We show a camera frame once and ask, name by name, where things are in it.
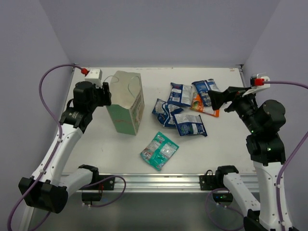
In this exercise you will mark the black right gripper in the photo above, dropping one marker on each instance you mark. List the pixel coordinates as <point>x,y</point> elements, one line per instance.
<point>218,98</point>

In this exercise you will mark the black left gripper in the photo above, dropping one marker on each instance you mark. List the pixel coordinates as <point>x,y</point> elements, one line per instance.
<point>105,94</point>

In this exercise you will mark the green paper gift bag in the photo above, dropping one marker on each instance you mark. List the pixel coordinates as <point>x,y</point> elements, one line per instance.
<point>127,102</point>

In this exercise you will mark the blue white snack packet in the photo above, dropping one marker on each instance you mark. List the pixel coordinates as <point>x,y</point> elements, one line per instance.
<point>180,95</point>
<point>203,87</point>
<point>164,113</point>

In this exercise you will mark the orange snack packet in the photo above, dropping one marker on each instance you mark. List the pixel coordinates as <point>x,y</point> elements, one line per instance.
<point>197,105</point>

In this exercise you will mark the dark blue snack packet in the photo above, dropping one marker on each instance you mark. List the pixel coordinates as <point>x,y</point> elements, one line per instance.
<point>188,125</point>

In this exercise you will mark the green snack packet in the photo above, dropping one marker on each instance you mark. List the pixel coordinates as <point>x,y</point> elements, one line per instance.
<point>158,152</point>

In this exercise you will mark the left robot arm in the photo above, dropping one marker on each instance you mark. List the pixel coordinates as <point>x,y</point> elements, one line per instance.
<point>44,189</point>

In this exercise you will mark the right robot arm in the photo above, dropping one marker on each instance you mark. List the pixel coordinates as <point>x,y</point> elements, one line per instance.
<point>267,152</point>

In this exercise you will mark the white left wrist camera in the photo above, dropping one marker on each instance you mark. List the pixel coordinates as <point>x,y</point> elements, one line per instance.
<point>95,77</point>

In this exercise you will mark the black right base bracket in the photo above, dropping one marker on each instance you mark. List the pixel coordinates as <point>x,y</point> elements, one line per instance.
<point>208,181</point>

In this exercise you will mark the black base bracket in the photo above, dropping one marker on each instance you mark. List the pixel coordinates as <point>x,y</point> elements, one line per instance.
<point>208,181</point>
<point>107,185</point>

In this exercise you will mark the black left base bracket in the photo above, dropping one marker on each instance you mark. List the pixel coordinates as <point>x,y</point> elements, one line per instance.
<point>107,185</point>

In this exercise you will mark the aluminium mounting rail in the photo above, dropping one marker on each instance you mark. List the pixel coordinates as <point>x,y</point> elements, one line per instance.
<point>158,183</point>

